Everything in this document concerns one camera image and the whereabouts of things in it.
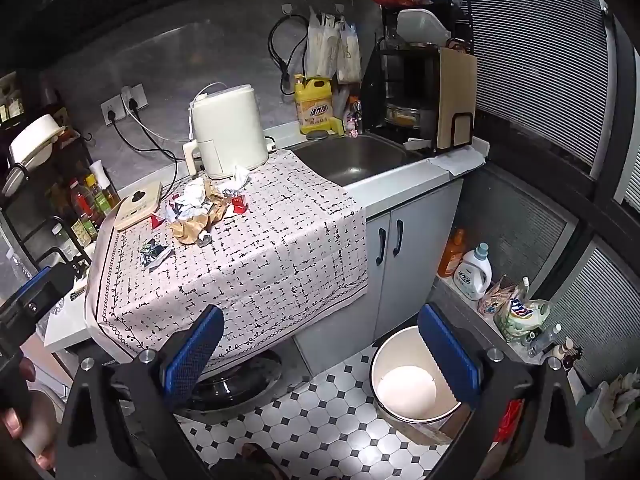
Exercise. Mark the dark slipper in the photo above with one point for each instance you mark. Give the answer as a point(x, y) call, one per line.
point(257, 455)

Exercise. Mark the hanging plastic bags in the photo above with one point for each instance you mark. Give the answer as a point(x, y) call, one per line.
point(322, 50)

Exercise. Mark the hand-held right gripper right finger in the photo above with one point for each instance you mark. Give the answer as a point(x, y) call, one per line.
point(447, 355)

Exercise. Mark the small red wrapper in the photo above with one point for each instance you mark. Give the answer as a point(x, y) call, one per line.
point(156, 220)

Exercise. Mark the steel sink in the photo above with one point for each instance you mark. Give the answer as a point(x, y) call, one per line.
point(355, 160)

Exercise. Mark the orange bottle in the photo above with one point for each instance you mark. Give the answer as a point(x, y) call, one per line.
point(452, 257)

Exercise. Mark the grey wall socket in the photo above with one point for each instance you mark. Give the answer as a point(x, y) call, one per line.
point(135, 97)
point(112, 110)

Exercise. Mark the black spice rack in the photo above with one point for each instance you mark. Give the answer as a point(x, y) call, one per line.
point(75, 257)

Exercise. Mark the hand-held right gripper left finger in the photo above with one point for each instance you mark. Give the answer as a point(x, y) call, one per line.
point(195, 355)

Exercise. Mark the grey window blind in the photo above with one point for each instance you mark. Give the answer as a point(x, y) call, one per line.
point(525, 60)

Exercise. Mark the small pink bottle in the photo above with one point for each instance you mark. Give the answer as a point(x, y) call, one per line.
point(355, 121)

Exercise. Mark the white tissue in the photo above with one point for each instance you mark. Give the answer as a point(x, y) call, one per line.
point(241, 176)

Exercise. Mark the white black-patterned tablecloth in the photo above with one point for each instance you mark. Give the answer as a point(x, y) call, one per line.
point(275, 260)

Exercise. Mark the pink printed packet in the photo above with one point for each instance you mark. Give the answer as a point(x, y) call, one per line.
point(492, 300)

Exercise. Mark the cardboard box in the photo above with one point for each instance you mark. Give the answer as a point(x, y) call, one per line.
point(435, 432)

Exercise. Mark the black dish rack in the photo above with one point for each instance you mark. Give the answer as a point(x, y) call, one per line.
point(372, 77)

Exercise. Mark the cream air fryer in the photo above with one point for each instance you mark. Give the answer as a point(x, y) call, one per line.
point(230, 130)

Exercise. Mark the white dish tub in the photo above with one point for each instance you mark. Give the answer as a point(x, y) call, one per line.
point(420, 25)

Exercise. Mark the white folded cloth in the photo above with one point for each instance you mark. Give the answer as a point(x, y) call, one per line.
point(455, 162)

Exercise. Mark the clear plastic bottle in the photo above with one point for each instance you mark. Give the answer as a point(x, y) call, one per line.
point(542, 342)

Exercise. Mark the white round bin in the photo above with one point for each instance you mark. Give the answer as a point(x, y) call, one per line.
point(400, 360)

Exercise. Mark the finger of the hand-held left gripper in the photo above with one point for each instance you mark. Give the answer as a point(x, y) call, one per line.
point(60, 277)

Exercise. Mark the washing machine door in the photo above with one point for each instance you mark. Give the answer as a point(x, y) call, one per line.
point(235, 385)

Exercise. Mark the person's left hand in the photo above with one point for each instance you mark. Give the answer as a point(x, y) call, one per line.
point(10, 420)

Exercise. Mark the square wooden board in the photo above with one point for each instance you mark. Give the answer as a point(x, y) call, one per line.
point(135, 210)

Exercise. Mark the grey cabinet doors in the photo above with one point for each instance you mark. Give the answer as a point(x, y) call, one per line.
point(415, 260)

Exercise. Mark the white bowl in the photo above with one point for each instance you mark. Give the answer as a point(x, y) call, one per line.
point(35, 135)

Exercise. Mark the dark printed wrapper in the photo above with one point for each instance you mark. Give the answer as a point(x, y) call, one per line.
point(151, 251)

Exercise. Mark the white basket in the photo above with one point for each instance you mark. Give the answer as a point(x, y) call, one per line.
point(600, 420)

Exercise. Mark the row of condiment bottles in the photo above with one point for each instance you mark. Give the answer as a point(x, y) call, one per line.
point(92, 200)

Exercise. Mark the wooden cutting board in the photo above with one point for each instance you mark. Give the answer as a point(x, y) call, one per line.
point(455, 100)

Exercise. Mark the white paper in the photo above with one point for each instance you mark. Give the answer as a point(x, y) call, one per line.
point(192, 195)

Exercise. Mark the green and white bag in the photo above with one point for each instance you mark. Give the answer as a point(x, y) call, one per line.
point(520, 315)

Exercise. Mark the yellow detergent bottle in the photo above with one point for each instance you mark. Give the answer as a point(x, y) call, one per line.
point(315, 105)

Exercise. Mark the red cloth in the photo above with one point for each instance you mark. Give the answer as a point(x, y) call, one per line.
point(507, 420)

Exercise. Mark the brown paper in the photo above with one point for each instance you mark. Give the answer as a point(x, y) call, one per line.
point(192, 227)

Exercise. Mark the white laundry detergent bottle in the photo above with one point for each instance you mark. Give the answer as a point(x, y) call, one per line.
point(472, 275)

